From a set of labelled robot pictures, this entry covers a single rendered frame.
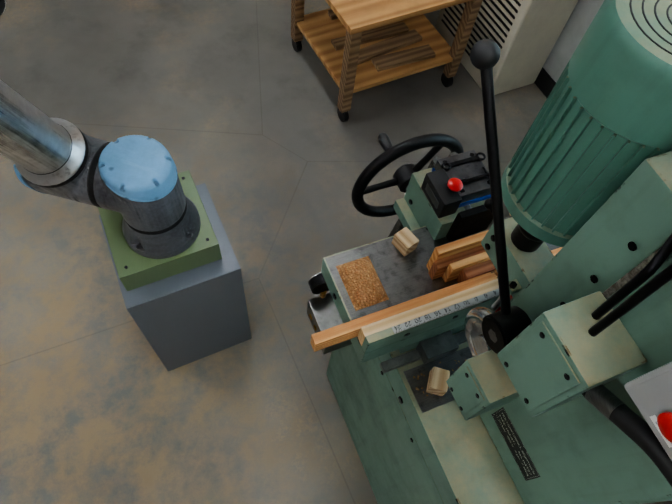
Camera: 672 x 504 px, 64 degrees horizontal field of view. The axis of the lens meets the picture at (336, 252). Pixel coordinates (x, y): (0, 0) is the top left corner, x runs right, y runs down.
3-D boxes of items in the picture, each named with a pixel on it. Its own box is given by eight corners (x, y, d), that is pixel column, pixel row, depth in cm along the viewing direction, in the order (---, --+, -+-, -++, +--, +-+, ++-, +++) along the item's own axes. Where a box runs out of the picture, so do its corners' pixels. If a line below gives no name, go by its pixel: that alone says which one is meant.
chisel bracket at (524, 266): (508, 235, 101) (526, 211, 94) (548, 300, 95) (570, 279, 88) (474, 247, 99) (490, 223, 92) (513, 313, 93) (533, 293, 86)
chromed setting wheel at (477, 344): (467, 320, 95) (491, 291, 84) (503, 385, 90) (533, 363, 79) (453, 326, 94) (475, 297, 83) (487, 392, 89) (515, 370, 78)
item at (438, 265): (531, 237, 112) (541, 225, 107) (535, 244, 111) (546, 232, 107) (427, 273, 105) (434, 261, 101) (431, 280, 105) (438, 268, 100)
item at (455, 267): (520, 249, 110) (531, 235, 105) (524, 255, 109) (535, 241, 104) (441, 276, 105) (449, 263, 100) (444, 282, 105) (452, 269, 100)
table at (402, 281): (538, 163, 129) (549, 147, 124) (612, 269, 117) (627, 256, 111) (303, 234, 114) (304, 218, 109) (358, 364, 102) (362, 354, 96)
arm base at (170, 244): (129, 266, 130) (117, 247, 122) (119, 203, 139) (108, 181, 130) (207, 248, 134) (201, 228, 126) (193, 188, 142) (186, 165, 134)
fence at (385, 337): (622, 251, 112) (637, 237, 107) (627, 257, 111) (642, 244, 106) (361, 346, 97) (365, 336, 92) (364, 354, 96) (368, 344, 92)
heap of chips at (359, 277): (368, 255, 106) (369, 251, 105) (389, 299, 102) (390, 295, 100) (335, 266, 104) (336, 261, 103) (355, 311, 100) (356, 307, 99)
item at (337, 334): (602, 238, 113) (612, 228, 110) (608, 246, 112) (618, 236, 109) (310, 342, 97) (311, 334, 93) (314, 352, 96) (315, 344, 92)
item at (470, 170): (468, 160, 112) (476, 143, 108) (494, 201, 108) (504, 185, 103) (413, 176, 109) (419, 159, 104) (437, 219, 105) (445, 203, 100)
